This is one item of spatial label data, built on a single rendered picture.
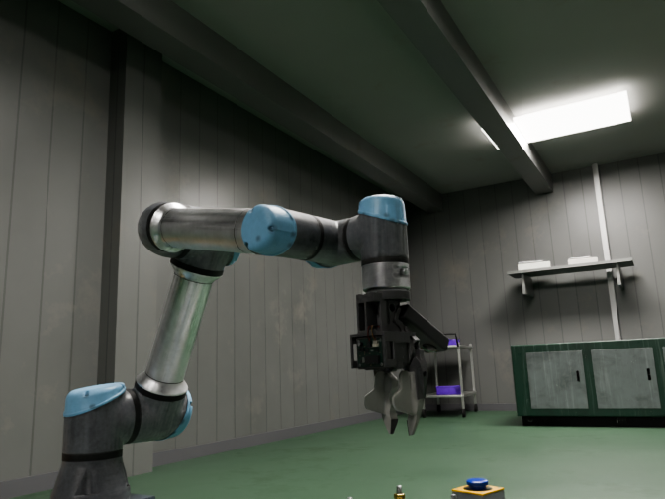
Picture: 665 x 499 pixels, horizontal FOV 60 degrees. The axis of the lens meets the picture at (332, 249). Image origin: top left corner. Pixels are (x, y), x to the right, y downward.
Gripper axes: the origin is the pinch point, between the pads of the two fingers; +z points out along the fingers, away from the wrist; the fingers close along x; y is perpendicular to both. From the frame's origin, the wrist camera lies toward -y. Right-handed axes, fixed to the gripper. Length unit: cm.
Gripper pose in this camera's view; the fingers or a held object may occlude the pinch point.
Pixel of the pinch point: (403, 424)
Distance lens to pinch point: 93.1
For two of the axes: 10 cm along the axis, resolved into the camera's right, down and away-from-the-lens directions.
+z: 0.4, 9.8, -2.0
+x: 6.7, -1.7, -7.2
